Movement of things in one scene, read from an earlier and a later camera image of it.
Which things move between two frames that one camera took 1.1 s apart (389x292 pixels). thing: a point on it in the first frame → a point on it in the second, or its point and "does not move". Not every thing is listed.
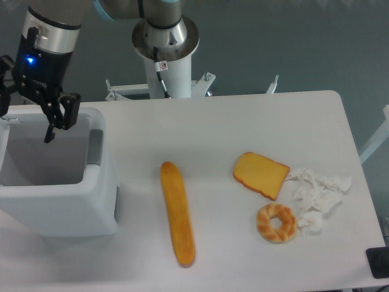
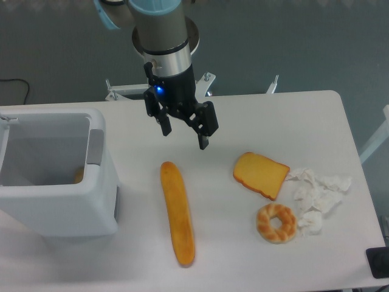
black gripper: [43, 73] → [177, 91]
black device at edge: [378, 260] does not move
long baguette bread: [183, 235] does not move
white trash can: [60, 189] does not move
